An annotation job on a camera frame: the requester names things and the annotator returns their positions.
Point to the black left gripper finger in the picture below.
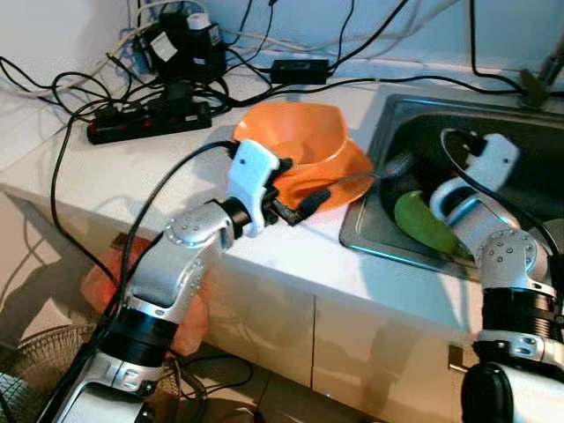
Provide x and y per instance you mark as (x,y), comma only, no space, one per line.
(313,203)
(286,165)

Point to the metal spoon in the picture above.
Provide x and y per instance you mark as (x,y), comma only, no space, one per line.
(392,166)

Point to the orange plastic bowl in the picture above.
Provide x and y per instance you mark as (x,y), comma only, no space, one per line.
(291,128)

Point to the orange plastic plate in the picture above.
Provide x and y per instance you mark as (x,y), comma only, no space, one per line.
(348,181)

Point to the green plate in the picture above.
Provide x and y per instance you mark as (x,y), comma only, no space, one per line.
(427,229)

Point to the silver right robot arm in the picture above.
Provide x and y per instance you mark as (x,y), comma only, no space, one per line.
(515,317)

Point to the black power adapter brick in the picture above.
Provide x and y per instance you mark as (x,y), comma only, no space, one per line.
(300,70)

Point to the stainless steel sink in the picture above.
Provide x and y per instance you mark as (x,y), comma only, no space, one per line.
(520,123)

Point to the black plug adapter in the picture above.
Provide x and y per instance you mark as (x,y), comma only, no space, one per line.
(179,95)

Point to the white cabinet front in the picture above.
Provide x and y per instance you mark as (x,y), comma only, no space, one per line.
(352,335)

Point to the beige plate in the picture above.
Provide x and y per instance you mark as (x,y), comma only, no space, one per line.
(553,236)

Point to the black power strip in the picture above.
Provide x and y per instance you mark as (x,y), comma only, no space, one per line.
(145,123)

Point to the red plastic bag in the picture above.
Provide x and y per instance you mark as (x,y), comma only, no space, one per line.
(189,326)

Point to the metal faucet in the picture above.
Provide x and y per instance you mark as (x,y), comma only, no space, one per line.
(536,86)

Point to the white charger plug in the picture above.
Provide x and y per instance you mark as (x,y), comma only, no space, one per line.
(199,20)

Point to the white labelled power adapter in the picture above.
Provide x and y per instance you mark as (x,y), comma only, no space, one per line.
(164,47)

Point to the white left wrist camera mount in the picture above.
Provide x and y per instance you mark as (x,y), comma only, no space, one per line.
(251,176)

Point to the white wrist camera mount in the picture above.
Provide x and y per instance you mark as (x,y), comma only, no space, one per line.
(493,163)
(251,176)

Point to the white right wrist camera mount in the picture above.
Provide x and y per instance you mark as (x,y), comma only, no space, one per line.
(493,163)

